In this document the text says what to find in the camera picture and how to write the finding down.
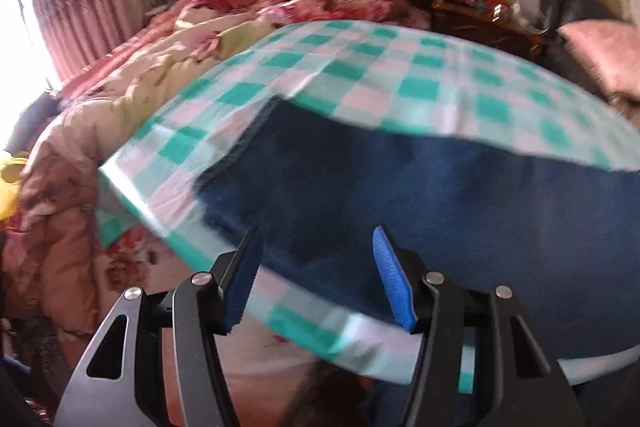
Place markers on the dark wooden nightstand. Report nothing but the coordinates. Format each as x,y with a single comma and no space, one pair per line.
468,24

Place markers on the black leather armchair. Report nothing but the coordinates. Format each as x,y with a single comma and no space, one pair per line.
555,56

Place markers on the blue denim jeans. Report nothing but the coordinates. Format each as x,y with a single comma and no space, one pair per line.
565,237

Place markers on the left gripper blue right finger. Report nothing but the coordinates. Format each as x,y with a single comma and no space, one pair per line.
427,304

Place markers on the green white checkered tablecloth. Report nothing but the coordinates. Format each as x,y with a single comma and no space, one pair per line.
370,75

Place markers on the floral red pink quilt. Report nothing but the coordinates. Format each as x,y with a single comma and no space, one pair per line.
51,241

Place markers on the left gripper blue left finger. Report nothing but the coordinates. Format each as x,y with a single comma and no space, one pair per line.
206,306

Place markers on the large pink floral pillow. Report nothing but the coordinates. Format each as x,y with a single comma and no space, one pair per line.
609,50

